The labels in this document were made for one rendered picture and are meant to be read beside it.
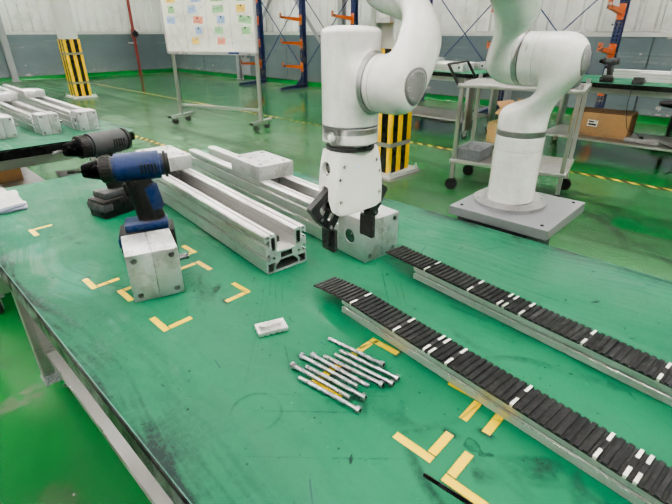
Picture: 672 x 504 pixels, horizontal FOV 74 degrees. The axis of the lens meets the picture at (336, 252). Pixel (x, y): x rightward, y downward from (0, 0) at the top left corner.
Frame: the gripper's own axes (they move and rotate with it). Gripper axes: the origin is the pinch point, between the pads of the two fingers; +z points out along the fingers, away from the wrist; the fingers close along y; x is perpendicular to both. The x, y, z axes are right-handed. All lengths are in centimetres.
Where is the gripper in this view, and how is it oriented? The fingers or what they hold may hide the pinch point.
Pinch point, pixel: (349, 236)
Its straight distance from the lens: 75.7
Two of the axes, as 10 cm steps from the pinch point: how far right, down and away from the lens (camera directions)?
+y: 7.6, -2.9, 5.8
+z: 0.0, 9.0, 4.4
